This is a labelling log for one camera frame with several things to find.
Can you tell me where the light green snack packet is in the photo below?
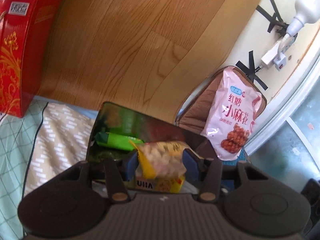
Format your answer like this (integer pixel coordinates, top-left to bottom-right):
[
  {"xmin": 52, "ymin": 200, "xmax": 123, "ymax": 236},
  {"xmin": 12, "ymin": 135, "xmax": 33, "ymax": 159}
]
[{"xmin": 94, "ymin": 132, "xmax": 144, "ymax": 151}]

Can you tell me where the yellow peanut snack bag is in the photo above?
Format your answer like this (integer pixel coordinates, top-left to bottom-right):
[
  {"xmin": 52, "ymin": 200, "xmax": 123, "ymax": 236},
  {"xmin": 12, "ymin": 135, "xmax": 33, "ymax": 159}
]
[{"xmin": 130, "ymin": 141, "xmax": 191, "ymax": 179}]

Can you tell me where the blue patterned mat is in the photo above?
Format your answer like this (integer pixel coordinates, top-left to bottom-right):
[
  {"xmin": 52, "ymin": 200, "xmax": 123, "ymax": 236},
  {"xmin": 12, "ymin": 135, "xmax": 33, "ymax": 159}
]
[{"xmin": 222, "ymin": 148, "xmax": 251, "ymax": 166}]

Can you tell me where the pink twisted-dough snack bag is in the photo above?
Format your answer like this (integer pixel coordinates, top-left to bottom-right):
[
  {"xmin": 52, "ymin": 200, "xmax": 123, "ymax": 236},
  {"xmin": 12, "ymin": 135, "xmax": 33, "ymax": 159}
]
[{"xmin": 201, "ymin": 67, "xmax": 262, "ymax": 161}]

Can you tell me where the black open storage box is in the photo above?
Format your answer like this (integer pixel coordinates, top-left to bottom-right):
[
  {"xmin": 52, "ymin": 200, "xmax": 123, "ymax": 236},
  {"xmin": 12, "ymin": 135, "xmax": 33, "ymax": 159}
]
[{"xmin": 86, "ymin": 102, "xmax": 218, "ymax": 161}]

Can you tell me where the white power strip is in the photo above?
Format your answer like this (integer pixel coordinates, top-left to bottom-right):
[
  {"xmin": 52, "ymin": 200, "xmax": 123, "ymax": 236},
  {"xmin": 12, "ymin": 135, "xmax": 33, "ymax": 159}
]
[{"xmin": 259, "ymin": 34, "xmax": 298, "ymax": 71}]

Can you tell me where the wooden headboard panel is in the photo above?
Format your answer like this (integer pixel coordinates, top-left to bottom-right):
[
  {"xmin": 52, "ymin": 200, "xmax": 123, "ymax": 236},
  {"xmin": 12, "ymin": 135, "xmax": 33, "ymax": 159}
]
[{"xmin": 38, "ymin": 0, "xmax": 261, "ymax": 122}]

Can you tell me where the red gift bag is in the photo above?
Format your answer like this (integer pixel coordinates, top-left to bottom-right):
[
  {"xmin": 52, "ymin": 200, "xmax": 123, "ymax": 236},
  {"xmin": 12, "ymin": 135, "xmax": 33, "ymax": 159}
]
[{"xmin": 1, "ymin": 0, "xmax": 61, "ymax": 118}]

